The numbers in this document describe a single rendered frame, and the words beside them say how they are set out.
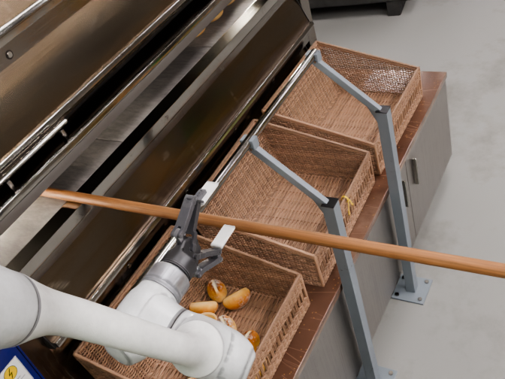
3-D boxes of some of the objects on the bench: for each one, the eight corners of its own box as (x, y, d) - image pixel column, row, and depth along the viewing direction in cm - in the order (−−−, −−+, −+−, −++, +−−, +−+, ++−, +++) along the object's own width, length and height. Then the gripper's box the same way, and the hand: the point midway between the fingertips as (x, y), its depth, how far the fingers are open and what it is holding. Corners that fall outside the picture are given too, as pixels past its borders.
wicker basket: (273, 163, 279) (258, 110, 262) (325, 89, 313) (314, 38, 296) (382, 177, 254) (371, 119, 237) (425, 95, 288) (419, 40, 271)
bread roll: (246, 333, 212) (242, 322, 208) (264, 336, 209) (261, 325, 205) (234, 359, 205) (229, 349, 202) (253, 363, 202) (249, 353, 199)
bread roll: (220, 301, 223) (221, 299, 217) (246, 287, 225) (247, 285, 219) (228, 316, 222) (228, 313, 216) (254, 301, 224) (255, 299, 217)
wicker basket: (105, 406, 206) (67, 355, 189) (195, 275, 240) (169, 221, 223) (234, 456, 181) (205, 402, 164) (313, 302, 216) (295, 244, 199)
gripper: (137, 228, 131) (191, 161, 144) (178, 307, 146) (223, 240, 159) (167, 234, 127) (219, 165, 140) (206, 314, 143) (249, 245, 156)
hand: (219, 207), depth 149 cm, fingers open, 13 cm apart
